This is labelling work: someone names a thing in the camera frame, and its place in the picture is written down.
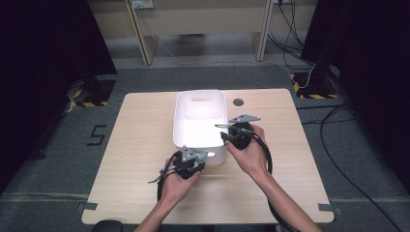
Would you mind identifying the black curtain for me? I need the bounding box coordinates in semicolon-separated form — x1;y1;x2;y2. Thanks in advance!
0;0;118;194
301;0;410;191

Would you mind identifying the person's left hand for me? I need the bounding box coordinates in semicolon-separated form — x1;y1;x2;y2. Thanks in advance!
160;159;202;208

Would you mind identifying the grey floor tape piece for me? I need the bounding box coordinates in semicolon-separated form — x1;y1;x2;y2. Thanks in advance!
76;202;99;212
318;203;343;217

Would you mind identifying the white plastic storage bin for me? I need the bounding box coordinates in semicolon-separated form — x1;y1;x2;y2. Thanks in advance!
172;89;229;167

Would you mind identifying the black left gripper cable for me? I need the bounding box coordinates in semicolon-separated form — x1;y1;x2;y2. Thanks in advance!
156;150;182;202

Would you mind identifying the black cable bundle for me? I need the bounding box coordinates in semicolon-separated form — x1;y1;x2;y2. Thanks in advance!
267;0;315;71

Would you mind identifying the long black floor cable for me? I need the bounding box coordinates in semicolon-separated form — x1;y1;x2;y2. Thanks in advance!
319;102;403;232

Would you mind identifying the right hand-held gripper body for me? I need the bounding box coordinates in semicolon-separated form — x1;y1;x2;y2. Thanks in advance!
215;113;262;151

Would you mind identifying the stand base with hazard tape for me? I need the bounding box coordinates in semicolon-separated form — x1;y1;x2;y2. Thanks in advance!
289;72;339;101
66;78;117;109

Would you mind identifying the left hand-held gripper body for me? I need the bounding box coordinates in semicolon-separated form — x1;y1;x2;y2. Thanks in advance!
148;145;209;185

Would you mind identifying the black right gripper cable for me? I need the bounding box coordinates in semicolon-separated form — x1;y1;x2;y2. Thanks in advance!
240;127;303;232

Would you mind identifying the thin white floor cable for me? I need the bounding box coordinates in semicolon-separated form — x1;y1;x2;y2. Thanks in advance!
138;8;293;75

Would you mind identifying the person's right hand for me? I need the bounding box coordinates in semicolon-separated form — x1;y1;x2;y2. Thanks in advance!
224;125;269;177

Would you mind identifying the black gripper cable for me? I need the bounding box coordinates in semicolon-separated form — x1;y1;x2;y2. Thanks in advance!
240;127;303;232
156;150;182;202

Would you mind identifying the black chair part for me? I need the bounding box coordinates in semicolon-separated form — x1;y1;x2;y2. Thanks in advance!
91;219;124;232

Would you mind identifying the white power strip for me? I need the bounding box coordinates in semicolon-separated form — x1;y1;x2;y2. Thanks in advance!
132;0;155;10

